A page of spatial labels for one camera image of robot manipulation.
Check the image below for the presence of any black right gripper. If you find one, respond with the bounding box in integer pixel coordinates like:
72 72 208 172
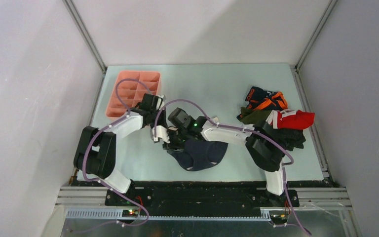
162 127 190 153

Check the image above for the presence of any navy underwear with cream waistband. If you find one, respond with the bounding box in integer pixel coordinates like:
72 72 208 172
168 140 228 172

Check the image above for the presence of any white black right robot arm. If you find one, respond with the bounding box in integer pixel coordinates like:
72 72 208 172
152 107 294 206

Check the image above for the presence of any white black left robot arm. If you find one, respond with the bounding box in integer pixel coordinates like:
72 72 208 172
73 93 171 206

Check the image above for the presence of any olive green underwear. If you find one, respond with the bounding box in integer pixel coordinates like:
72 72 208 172
236 107 271 124

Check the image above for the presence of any pink compartment tray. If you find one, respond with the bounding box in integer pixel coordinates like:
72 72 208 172
106 71 161 120

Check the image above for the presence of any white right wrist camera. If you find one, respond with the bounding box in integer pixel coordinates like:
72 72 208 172
151 125 170 144

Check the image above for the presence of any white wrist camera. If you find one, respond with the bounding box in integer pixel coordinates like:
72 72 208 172
151 125 170 144
155 94 165 110

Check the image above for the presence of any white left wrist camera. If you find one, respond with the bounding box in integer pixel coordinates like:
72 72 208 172
155 94 165 110

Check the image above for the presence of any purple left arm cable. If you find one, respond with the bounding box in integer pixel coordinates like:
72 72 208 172
82 78 154 228

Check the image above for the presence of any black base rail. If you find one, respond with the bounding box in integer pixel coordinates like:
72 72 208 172
105 181 300 218

